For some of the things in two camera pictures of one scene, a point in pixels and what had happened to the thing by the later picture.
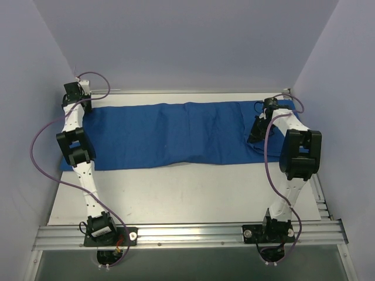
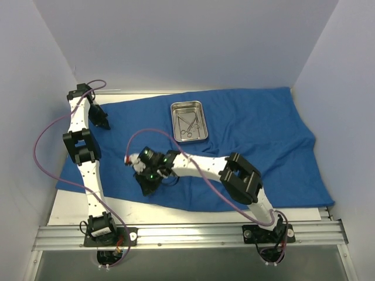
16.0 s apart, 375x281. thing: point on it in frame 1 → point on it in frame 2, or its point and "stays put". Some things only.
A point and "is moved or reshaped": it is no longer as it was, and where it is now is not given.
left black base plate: [120, 240] stays put
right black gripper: [258, 130] → [147, 181]
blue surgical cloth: [183, 134] is moved or reshaped
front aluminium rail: [313, 232] stays put
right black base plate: [268, 233] stays put
